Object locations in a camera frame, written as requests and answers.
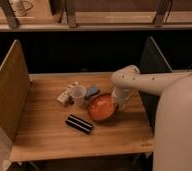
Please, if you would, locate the left wooden side panel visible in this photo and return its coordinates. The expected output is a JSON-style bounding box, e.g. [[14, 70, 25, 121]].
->
[[0, 40, 30, 145]]

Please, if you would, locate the white bottle on shelf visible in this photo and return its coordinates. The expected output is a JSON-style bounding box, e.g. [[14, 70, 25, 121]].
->
[[12, 0, 26, 17]]

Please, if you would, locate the right dark side panel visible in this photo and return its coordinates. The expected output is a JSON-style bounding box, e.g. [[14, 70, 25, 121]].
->
[[140, 36, 172, 128]]

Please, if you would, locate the black rectangular box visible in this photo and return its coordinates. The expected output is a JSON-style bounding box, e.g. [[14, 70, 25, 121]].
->
[[66, 115, 93, 134]]

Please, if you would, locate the blue sponge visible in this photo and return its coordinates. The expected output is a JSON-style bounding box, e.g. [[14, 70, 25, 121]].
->
[[85, 86, 100, 99]]

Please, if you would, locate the wooden shelf rail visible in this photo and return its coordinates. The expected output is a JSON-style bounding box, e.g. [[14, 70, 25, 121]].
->
[[0, 0, 192, 32]]

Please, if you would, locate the orange ceramic bowl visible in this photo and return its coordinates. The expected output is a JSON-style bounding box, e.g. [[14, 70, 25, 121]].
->
[[87, 93, 116, 122]]

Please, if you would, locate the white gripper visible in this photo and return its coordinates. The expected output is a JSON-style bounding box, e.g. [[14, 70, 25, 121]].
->
[[112, 87, 131, 110]]

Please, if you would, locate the clear plastic cup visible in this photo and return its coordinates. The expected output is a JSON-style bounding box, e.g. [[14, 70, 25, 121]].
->
[[69, 85, 86, 106]]

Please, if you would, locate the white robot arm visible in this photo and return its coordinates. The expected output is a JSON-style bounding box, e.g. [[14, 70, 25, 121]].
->
[[111, 65, 192, 171]]

